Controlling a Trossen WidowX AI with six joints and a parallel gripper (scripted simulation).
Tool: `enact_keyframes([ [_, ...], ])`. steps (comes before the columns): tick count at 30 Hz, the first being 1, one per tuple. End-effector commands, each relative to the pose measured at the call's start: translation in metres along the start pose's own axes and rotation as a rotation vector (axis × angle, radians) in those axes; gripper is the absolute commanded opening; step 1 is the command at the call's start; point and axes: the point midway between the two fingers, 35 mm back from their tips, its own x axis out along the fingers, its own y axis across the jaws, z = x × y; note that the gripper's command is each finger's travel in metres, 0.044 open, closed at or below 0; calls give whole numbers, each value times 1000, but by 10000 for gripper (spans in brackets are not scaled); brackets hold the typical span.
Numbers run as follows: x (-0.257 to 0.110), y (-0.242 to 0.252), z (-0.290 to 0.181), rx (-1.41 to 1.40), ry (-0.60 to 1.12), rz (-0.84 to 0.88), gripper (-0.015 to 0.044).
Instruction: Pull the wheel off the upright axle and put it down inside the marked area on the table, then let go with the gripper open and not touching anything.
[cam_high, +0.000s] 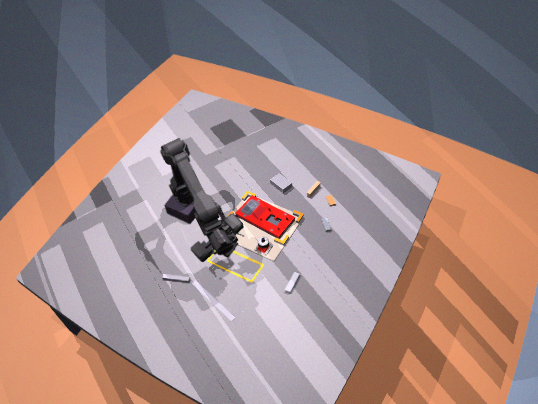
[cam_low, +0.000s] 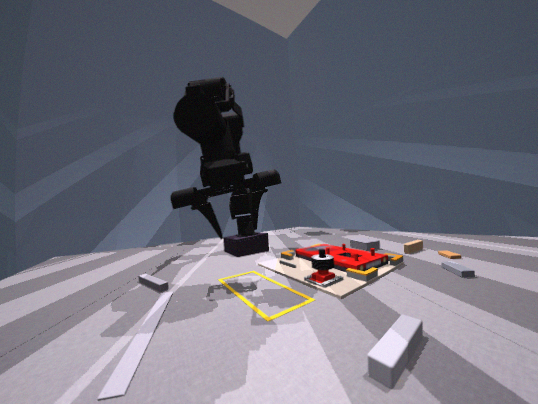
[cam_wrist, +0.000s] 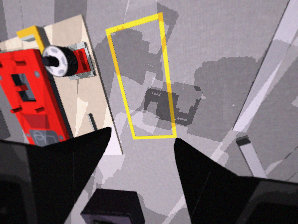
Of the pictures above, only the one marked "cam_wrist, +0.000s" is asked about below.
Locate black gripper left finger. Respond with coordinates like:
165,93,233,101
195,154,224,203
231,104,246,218
0,127,112,224

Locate yellow rectangular outline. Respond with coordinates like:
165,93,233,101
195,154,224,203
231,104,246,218
105,12,177,139

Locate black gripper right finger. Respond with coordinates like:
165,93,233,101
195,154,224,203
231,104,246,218
174,138,298,224

